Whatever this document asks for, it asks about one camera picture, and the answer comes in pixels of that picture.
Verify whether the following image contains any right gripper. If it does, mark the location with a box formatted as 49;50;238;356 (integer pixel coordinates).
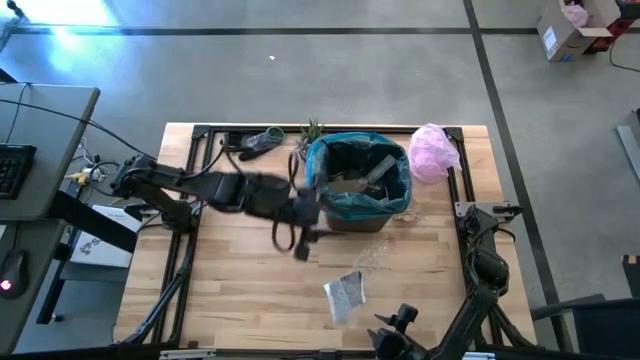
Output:
366;313;417;360

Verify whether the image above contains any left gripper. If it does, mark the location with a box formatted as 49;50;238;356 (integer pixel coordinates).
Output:
287;187;346;262

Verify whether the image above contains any dark grey trash bin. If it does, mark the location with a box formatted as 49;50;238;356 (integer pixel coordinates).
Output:
324;209;394;234

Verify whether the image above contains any clear plastic film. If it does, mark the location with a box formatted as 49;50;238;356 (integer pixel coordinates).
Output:
352;239;396;274

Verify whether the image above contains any brown cardboard piece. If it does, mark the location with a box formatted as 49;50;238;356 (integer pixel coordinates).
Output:
329;172;374;196

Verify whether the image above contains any teal plastic trash bag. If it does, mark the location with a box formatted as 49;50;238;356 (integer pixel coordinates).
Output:
304;131;414;223

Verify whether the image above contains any small pink plastic bag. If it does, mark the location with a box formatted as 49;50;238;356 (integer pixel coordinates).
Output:
562;2;591;29

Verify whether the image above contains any succulent plant in pot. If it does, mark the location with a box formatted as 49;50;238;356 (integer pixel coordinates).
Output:
297;118;326;159

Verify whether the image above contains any black work glove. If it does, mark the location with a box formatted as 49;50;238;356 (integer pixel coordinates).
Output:
219;126;287;162

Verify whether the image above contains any white printed box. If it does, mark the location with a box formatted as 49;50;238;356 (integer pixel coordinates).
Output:
69;203;144;269

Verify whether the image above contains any dark office chair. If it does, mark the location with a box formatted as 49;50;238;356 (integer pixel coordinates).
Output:
529;293;640;360

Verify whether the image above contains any grey desk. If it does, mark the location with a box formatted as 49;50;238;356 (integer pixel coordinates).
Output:
0;82;102;355

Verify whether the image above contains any black computer mouse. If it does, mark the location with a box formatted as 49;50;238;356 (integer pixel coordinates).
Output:
0;248;30;300

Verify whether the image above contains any silver aluminium bar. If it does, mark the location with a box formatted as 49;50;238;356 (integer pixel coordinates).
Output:
615;124;640;182

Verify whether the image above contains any black keyboard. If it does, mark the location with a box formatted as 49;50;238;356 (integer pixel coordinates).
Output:
0;143;38;201

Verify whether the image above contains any cardboard box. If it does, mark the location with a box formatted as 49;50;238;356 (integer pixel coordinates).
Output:
536;0;614;64

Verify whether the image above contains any red plastic crate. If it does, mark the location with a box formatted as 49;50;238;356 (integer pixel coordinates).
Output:
584;0;640;55

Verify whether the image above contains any black desk cable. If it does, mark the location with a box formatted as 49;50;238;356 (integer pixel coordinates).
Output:
0;97;159;163

